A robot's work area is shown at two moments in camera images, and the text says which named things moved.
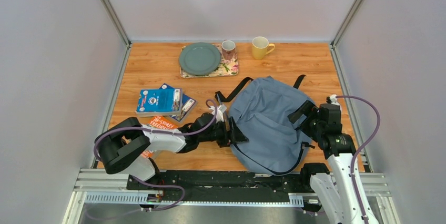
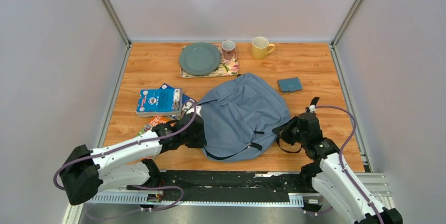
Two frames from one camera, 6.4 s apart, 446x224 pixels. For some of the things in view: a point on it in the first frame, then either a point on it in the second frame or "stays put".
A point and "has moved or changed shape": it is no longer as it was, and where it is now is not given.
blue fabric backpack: (259, 111) has moved or changed shape
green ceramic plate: (200, 59) stays put
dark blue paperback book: (188, 103) stays put
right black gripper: (304, 109) -> (282, 131)
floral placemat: (226, 68) stays put
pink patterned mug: (228, 48) stays put
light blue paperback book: (159, 102) stays put
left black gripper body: (219, 134) -> (195, 140)
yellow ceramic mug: (260, 47) stays put
